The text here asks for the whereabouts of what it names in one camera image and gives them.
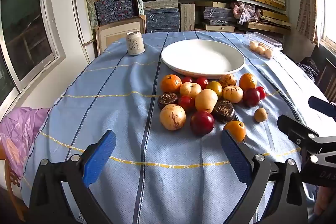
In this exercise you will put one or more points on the clear plastic clamshell box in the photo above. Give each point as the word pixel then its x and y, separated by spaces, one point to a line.
pixel 265 39

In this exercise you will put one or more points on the stack of dark grey boxes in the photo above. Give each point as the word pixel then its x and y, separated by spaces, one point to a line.
pixel 219 15

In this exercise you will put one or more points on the green-tinged orange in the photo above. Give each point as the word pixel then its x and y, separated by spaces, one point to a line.
pixel 237 130

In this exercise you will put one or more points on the bright window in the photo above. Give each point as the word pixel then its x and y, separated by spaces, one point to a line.
pixel 328 16

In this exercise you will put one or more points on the pink crumpled cloth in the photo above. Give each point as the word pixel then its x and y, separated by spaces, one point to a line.
pixel 244 12

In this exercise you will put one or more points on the upright tan woven box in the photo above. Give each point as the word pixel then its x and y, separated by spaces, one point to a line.
pixel 187 16

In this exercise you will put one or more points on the yellow pear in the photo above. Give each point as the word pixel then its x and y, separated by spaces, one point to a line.
pixel 206 100

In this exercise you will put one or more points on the striped yellow pepino melon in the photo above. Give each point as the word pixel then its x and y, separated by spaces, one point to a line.
pixel 232 94
pixel 172 117
pixel 227 80

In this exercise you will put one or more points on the white oval plate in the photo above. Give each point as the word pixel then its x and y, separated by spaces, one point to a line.
pixel 202 56

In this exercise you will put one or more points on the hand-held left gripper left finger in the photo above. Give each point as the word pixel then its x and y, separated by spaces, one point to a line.
pixel 101 158

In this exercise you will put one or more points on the small orange mandarin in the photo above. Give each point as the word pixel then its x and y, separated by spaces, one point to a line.
pixel 170 83

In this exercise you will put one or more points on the dark striped cloth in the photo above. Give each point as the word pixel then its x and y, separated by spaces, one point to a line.
pixel 309 67

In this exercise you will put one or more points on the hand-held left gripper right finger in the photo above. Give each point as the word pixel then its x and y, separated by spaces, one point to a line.
pixel 235 158

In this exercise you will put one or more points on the pile of pale longans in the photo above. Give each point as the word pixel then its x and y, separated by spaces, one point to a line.
pixel 260 49

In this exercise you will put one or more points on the blue plaid tablecloth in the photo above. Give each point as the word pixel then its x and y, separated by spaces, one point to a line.
pixel 131 113

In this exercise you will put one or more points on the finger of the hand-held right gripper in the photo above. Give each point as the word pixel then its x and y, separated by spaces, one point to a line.
pixel 321 106
pixel 296 128

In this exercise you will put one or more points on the yellow-green tomato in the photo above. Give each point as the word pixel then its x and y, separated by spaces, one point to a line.
pixel 214 87

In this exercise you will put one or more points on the brown carved wooden chair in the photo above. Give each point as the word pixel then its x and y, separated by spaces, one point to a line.
pixel 11 187

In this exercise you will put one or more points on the large orange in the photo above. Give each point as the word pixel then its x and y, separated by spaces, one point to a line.
pixel 247 81

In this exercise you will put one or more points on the stack of blue floral boxes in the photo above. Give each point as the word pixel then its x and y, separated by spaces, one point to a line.
pixel 115 8

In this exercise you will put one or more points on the beige framed picture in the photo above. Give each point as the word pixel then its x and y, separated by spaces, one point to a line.
pixel 115 33

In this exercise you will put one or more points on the stack of dark blue boxes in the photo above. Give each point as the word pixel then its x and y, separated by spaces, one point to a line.
pixel 161 18

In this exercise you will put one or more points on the sliding glass window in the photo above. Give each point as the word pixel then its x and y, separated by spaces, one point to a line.
pixel 23 29

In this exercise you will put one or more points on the pale yellow apple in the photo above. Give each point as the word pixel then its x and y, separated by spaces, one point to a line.
pixel 190 89

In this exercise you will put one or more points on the white drink can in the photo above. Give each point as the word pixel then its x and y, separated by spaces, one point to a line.
pixel 135 44

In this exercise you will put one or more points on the dark wooden chair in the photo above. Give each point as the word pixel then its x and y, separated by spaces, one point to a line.
pixel 326 77

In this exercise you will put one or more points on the purple blanket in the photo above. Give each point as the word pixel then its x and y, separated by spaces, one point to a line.
pixel 18 132

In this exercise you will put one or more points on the large dark red plum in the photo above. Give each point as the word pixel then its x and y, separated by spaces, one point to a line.
pixel 202 123

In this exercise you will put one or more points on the person's right hand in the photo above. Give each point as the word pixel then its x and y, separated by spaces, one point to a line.
pixel 326 200

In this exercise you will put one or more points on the small brown longan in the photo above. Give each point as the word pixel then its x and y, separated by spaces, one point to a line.
pixel 260 115

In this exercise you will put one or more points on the red cherry tomato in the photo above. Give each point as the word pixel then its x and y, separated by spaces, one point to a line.
pixel 187 79
pixel 262 92
pixel 185 103
pixel 202 81

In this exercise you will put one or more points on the green marble slab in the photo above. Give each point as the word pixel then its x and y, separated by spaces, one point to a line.
pixel 90 6

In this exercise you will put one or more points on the white leaning board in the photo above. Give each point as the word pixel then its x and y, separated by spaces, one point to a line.
pixel 78 19

